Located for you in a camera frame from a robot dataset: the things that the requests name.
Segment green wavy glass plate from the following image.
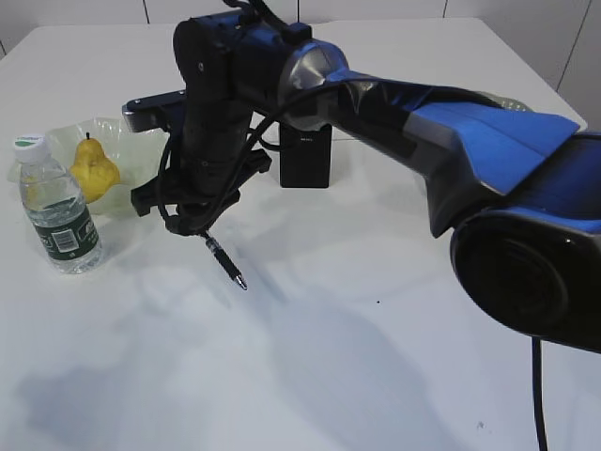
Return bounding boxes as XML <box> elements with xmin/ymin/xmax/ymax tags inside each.
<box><xmin>10</xmin><ymin>118</ymin><xmax>166</xmax><ymax>216</ymax></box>

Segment clear water bottle green label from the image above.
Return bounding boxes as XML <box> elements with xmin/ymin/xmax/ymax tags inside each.
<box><xmin>13</xmin><ymin>134</ymin><xmax>103</xmax><ymax>274</ymax></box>

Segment black pen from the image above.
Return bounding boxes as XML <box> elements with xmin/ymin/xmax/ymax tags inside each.
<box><xmin>201</xmin><ymin>231</ymin><xmax>248</xmax><ymax>290</ymax></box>

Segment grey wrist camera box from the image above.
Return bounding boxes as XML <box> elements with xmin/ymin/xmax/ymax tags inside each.
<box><xmin>122</xmin><ymin>90</ymin><xmax>186</xmax><ymax>133</ymax></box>

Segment green woven plastic basket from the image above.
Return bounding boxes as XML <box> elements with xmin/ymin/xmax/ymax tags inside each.
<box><xmin>486</xmin><ymin>93</ymin><xmax>532</xmax><ymax>112</ymax></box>

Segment yellow pear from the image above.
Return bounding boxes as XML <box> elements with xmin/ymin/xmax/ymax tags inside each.
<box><xmin>69</xmin><ymin>132</ymin><xmax>121</xmax><ymax>204</ymax></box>

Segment black square pen holder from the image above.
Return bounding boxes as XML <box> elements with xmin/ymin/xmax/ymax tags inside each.
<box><xmin>279</xmin><ymin>124</ymin><xmax>332</xmax><ymax>189</ymax></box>

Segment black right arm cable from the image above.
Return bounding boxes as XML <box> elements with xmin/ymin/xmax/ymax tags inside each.
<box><xmin>531</xmin><ymin>335</ymin><xmax>549</xmax><ymax>451</ymax></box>

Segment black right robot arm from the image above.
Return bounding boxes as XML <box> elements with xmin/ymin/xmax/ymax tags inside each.
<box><xmin>122</xmin><ymin>5</ymin><xmax>600</xmax><ymax>352</ymax></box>

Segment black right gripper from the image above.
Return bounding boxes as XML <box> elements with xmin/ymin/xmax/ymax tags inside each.
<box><xmin>161</xmin><ymin>149</ymin><xmax>271</xmax><ymax>235</ymax></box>

